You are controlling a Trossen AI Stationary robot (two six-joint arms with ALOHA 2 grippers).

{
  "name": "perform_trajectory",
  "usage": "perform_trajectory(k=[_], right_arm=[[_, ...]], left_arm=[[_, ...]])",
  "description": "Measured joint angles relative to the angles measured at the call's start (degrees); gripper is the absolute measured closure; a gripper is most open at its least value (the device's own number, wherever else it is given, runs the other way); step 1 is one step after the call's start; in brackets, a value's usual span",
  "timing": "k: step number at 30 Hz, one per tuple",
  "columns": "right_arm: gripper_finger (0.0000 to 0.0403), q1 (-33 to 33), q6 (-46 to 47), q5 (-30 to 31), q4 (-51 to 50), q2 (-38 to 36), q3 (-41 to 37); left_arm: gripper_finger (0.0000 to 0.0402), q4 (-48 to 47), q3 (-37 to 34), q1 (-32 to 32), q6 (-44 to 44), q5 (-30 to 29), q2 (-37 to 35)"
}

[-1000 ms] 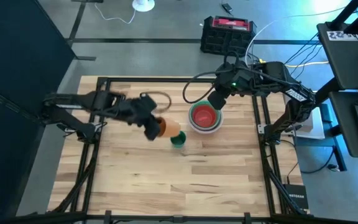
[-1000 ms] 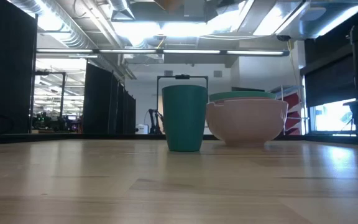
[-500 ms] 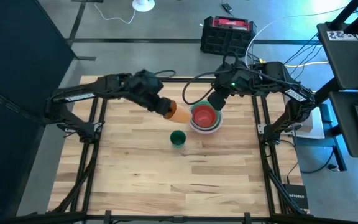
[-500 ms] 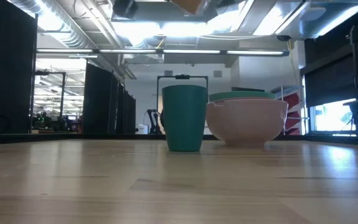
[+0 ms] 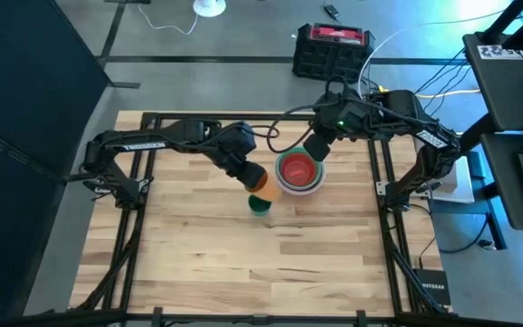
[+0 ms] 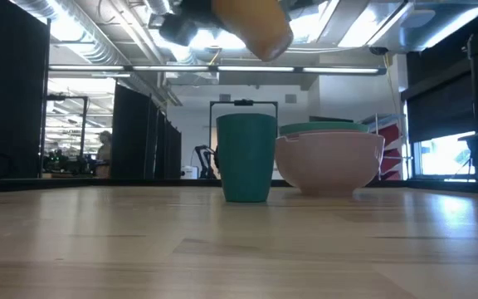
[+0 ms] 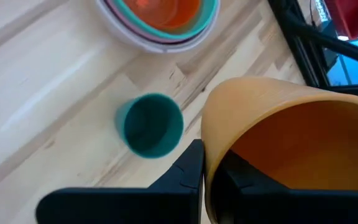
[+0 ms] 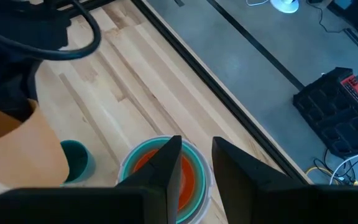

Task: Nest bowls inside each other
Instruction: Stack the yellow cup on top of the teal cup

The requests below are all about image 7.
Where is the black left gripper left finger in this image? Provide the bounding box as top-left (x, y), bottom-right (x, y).
top-left (35, 139), bottom-right (205, 224)

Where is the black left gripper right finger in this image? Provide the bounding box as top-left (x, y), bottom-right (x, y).
top-left (211, 151), bottom-right (358, 224)

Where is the orange plastic cup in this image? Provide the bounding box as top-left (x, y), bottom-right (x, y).
top-left (200, 76), bottom-right (358, 224)

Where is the green plastic cup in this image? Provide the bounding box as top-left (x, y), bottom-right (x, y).
top-left (114, 92), bottom-right (185, 159)

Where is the pink plastic bowl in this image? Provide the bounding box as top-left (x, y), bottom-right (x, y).
top-left (103, 0), bottom-right (220, 45)

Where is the teal plastic bowl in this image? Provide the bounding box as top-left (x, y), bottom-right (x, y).
top-left (113, 0), bottom-right (219, 40)

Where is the white plastic bowl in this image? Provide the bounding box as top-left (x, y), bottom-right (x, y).
top-left (94, 0), bottom-right (222, 54)

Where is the red and black toolbox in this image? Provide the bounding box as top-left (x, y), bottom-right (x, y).
top-left (323, 0), bottom-right (358, 40)

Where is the black aluminium table frame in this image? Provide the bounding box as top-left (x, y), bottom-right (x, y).
top-left (267, 0), bottom-right (358, 101)

